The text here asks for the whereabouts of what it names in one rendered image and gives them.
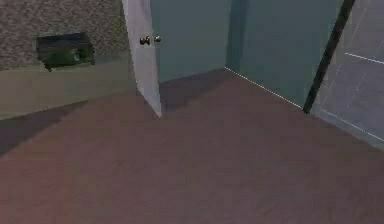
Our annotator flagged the pale grey room door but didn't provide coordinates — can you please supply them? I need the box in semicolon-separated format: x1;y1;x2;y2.
121;0;163;119

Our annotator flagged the dark green cabinet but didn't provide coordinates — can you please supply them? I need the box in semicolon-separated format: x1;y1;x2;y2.
35;31;96;73

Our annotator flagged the grey glass door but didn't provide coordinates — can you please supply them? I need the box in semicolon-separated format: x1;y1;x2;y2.
302;0;384;152

